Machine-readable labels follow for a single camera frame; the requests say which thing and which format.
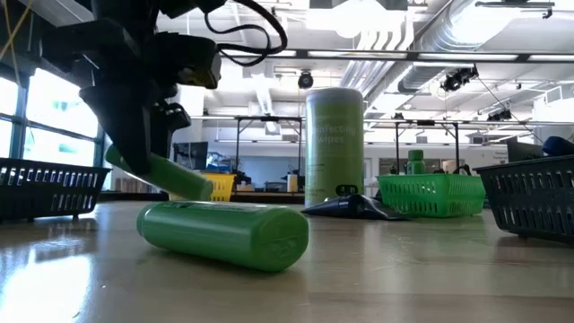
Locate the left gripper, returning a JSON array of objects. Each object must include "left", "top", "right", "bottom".
[{"left": 40, "top": 17, "right": 193, "bottom": 177}]

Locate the green travel bottle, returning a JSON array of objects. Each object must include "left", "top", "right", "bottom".
[
  {"left": 405, "top": 149, "right": 426, "bottom": 176},
  {"left": 104, "top": 144, "right": 215, "bottom": 202},
  {"left": 136, "top": 200, "right": 310, "bottom": 274}
]

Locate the black computer monitor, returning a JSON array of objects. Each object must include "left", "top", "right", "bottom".
[{"left": 173, "top": 141, "right": 210, "bottom": 170}]

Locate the large window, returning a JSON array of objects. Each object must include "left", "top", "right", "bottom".
[{"left": 0, "top": 66, "right": 111, "bottom": 168}]

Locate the yellow plastic basket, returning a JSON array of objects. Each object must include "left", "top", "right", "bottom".
[{"left": 169, "top": 172, "right": 237, "bottom": 203}]

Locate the black plastic basket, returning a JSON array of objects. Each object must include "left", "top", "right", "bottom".
[
  {"left": 0, "top": 156, "right": 112, "bottom": 222},
  {"left": 474, "top": 154, "right": 574, "bottom": 246}
]

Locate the green disinfecting wipes canister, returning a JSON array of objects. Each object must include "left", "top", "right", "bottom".
[{"left": 304, "top": 87, "right": 365, "bottom": 208}]

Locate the overhead light bar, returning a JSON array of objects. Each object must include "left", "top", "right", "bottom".
[{"left": 219, "top": 46, "right": 574, "bottom": 64}]

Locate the green plastic basket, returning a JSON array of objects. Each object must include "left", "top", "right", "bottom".
[{"left": 376, "top": 172, "right": 487, "bottom": 220}]

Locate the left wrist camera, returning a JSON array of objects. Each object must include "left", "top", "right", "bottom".
[{"left": 177, "top": 35, "right": 224, "bottom": 91}]

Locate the black metal workstation frame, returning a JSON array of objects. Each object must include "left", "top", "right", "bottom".
[{"left": 233, "top": 114, "right": 304, "bottom": 177}]

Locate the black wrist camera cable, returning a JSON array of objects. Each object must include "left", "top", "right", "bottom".
[{"left": 204, "top": 0, "right": 289, "bottom": 68}]

